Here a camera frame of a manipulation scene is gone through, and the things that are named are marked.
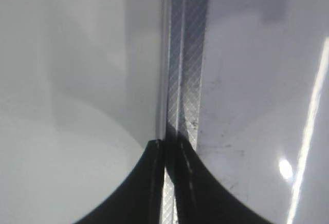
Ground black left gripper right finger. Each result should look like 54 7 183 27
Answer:
167 123 287 224

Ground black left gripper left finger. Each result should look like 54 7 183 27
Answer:
77 140 165 223

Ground white board with aluminium frame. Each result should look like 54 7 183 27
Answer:
162 0 328 223

